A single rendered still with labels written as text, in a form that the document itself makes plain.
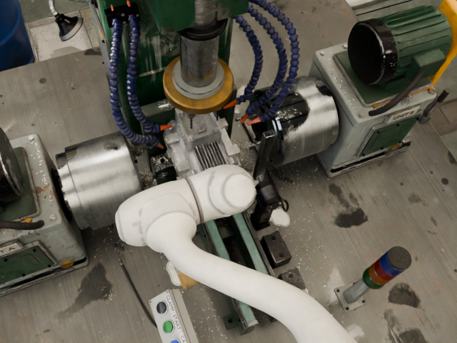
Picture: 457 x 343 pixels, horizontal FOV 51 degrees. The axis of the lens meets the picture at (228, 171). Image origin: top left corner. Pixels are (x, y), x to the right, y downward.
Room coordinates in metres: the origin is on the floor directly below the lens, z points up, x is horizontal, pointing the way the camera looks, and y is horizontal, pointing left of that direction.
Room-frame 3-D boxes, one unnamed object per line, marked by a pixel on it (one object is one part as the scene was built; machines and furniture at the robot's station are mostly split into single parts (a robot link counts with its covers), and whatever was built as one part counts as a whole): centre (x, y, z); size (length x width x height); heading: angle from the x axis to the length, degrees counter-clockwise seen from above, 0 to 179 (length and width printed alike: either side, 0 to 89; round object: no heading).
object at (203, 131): (0.76, 0.11, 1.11); 0.12 x 0.11 x 0.07; 29
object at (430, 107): (1.00, -0.60, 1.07); 0.08 x 0.07 x 0.20; 29
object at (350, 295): (0.40, -0.44, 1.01); 0.08 x 0.08 x 0.42; 29
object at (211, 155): (0.72, 0.09, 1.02); 0.20 x 0.19 x 0.19; 29
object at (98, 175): (0.55, 0.40, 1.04); 0.37 x 0.25 x 0.25; 119
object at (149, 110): (0.86, 0.17, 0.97); 0.30 x 0.11 x 0.34; 119
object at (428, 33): (1.01, -0.48, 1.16); 0.33 x 0.26 x 0.42; 119
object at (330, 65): (1.02, -0.43, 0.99); 0.35 x 0.31 x 0.37; 119
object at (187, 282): (0.45, 0.12, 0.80); 0.21 x 0.05 x 0.01; 33
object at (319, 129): (0.89, -0.20, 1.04); 0.41 x 0.25 x 0.25; 119
